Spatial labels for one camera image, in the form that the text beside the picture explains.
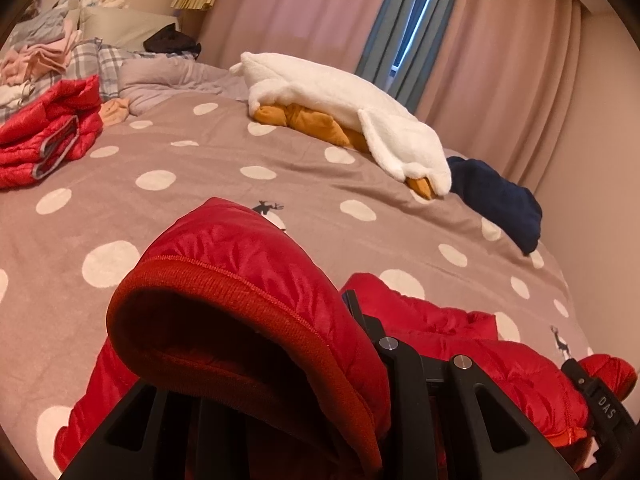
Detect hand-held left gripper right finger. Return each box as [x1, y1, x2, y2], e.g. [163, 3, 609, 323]
[340, 290, 581, 480]

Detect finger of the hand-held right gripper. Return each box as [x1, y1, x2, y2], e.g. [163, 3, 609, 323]
[561, 359, 601, 411]

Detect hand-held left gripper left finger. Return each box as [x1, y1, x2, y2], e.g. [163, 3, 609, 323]
[60, 380, 251, 480]

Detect red down jacket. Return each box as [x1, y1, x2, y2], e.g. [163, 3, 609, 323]
[0, 75, 105, 191]
[52, 196, 638, 480]

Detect folded white clothes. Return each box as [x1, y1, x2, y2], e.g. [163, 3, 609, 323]
[0, 80, 36, 108]

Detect folded pink clothes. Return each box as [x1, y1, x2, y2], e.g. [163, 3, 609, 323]
[0, 30, 83, 86]

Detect blue-grey clothes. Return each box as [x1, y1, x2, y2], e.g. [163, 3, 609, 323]
[7, 7, 68, 51]

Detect navy cloth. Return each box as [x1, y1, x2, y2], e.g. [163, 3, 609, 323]
[445, 156, 543, 256]

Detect polka dot blanket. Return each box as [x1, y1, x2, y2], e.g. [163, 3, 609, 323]
[0, 92, 596, 480]

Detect pink curtain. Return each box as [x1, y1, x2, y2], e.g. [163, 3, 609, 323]
[197, 0, 406, 86]
[415, 0, 588, 193]

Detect white goose plush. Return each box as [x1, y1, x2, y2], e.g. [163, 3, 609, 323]
[229, 51, 453, 203]

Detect peach cloth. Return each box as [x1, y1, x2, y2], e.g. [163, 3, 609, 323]
[100, 99, 132, 128]

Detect folded red down jacket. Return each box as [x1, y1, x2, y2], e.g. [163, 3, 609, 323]
[0, 75, 105, 191]

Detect blue curtain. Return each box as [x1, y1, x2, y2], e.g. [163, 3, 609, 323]
[355, 0, 468, 101]

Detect grey quilt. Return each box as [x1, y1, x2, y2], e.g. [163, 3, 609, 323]
[117, 56, 251, 116]

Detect window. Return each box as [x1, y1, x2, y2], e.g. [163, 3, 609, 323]
[390, 0, 446, 73]

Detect plaid pillow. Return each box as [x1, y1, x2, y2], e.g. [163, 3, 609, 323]
[50, 40, 196, 103]

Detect black cloth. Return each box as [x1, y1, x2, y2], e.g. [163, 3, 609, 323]
[143, 27, 202, 57]

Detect grey-green pillow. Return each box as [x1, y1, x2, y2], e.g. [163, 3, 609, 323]
[80, 7, 181, 53]

